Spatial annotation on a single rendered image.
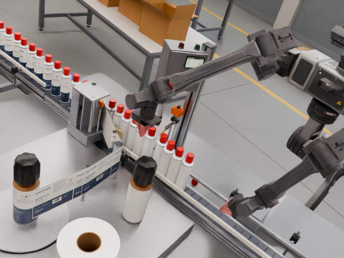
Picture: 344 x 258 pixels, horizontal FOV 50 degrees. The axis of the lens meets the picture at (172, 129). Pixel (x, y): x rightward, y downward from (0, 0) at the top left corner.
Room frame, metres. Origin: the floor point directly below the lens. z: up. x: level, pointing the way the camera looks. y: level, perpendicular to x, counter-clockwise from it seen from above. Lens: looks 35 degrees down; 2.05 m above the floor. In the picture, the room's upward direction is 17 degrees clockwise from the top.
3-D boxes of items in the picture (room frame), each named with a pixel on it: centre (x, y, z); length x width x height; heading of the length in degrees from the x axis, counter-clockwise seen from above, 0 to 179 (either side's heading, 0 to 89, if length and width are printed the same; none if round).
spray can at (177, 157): (1.27, -0.06, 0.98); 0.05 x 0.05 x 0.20
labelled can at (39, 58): (1.76, 0.81, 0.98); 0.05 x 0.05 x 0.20
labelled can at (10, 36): (1.90, 1.06, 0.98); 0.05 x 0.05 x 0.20
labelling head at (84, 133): (1.43, 0.40, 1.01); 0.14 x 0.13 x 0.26; 61
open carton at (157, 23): (3.18, 0.33, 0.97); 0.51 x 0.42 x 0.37; 145
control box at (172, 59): (1.43, 0.04, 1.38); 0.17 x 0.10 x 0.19; 116
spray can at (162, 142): (1.33, 0.02, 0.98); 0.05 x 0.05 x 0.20
